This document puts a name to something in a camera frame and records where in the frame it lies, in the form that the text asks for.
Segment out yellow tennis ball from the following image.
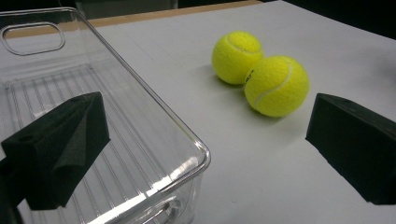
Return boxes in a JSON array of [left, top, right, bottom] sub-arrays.
[[244, 55, 310, 119], [211, 30, 265, 86]]

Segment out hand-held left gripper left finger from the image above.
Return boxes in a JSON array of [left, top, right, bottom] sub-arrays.
[[0, 91, 111, 211]]

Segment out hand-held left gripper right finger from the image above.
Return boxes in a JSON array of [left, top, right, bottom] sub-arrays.
[[304, 92, 396, 205]]

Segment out clear plastic storage bin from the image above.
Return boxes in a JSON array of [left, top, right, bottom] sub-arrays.
[[0, 7, 212, 224]]

